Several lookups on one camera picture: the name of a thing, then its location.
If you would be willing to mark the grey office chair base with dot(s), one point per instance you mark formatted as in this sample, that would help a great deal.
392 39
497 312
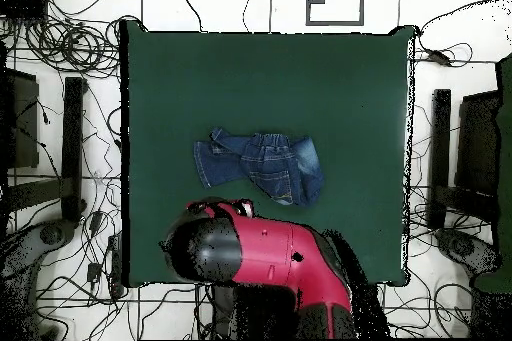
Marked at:
24 253
464 247

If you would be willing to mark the flat black box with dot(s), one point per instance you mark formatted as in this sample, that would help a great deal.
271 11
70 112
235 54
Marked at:
24 8

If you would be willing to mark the black power adapter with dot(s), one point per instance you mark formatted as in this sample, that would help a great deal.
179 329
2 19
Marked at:
94 272
439 57

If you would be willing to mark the grey square frame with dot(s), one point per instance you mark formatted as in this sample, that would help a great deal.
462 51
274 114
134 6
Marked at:
362 1

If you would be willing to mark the blue denim jeans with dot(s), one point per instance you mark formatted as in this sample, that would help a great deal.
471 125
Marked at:
272 165

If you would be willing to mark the green cloth sheet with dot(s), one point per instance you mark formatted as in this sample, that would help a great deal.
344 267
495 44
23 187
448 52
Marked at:
504 197

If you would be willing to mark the black power strip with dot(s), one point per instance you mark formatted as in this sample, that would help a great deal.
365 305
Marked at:
116 265

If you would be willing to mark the dark box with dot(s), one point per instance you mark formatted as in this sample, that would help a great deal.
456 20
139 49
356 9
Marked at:
478 145
24 125

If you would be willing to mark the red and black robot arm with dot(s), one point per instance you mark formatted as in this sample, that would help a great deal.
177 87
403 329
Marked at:
272 253

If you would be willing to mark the dark green table cloth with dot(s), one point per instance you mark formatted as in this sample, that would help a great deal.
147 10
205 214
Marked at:
260 89

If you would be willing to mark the black stand foot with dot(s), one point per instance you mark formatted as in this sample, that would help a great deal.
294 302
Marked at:
440 149
72 137

